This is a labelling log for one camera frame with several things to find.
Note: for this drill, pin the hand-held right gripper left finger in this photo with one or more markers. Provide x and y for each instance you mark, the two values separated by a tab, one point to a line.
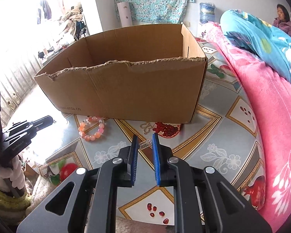
133	160

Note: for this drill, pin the fruit print tablecloth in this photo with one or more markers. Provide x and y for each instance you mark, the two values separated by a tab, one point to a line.
208	131

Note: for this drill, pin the teal floral cloth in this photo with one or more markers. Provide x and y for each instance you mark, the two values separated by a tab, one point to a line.
155	0

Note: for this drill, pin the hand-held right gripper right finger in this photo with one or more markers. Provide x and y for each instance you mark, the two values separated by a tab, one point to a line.
156	160

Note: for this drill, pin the blue patterned quilt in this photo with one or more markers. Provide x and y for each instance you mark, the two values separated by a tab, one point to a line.
252	34

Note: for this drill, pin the grey cabinet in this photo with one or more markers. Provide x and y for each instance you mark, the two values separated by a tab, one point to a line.
54	58

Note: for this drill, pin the brown cardboard box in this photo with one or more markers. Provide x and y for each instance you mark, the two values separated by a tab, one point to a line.
135	89

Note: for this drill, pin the white water dispenser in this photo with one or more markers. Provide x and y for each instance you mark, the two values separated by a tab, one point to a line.
201	30

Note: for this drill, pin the gold butterfly outline charm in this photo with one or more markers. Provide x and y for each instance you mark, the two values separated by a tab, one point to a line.
142	125

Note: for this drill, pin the blue water bottle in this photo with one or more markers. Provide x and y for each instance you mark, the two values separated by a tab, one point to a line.
206	12

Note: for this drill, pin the pink floral blanket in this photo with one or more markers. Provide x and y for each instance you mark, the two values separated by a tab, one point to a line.
269	102

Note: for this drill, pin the pile of clothes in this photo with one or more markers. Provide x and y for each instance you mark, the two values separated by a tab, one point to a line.
71	14

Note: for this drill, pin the white cardboard tube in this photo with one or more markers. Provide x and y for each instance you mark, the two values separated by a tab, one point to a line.
124	14

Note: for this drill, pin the dark hanging clothes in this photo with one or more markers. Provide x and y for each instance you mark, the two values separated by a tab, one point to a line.
44	8

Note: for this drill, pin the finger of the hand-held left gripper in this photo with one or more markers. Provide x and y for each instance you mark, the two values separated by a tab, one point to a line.
21	136
41	122

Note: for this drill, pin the person's left hand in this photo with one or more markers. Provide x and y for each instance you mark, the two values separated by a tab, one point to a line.
15	174

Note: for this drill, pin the metal railing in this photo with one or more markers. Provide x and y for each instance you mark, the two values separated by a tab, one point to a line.
14	82

